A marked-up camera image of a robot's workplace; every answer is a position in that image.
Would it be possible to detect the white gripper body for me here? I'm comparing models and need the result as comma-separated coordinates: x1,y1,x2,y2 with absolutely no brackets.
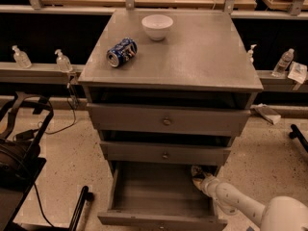
201,175,220,197

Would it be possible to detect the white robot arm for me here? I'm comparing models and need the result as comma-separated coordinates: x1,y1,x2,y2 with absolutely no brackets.
192,175,308,231

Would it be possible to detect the grey open bottom drawer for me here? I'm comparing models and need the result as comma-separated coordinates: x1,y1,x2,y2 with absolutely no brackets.
98,162,227,231

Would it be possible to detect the grey top drawer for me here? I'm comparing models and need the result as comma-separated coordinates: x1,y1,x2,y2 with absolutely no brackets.
88,103,250,137

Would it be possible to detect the grey middle drawer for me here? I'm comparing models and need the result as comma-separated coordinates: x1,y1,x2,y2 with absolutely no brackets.
100,141,231,166

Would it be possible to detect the grey wooden drawer cabinet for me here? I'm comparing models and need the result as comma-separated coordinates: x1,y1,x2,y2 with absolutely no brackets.
77,9,264,178

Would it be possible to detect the black tube leg bottom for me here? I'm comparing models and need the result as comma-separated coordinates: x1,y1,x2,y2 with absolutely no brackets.
68,186,94,231

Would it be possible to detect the blue pepsi can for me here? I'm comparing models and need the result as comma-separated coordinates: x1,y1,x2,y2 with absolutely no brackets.
106,38,138,67

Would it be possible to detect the grey block on floor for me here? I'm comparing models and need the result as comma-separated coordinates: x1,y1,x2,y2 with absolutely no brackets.
254,104,281,125

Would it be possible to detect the black caster leg right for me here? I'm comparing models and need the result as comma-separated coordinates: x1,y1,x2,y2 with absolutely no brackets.
289,124,308,152

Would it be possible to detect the small pump bottle right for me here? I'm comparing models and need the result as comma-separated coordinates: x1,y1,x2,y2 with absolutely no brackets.
247,44,257,64

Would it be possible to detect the clear plastic water bottle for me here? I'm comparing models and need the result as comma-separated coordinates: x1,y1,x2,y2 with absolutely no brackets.
272,48,295,77

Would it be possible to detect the white plastic packet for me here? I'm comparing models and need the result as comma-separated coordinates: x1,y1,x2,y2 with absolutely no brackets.
288,62,307,84

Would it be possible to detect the white ceramic bowl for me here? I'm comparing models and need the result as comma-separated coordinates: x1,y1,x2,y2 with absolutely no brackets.
141,14,173,40

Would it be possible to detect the clear pump bottle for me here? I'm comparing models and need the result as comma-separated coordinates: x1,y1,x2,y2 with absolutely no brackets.
55,49,73,73
12,45,32,68

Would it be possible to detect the clear pump bottle far left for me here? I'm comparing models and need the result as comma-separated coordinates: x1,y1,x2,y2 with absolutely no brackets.
12,45,32,68

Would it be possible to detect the black cable on floor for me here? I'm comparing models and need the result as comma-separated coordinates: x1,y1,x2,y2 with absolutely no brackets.
37,80,80,136

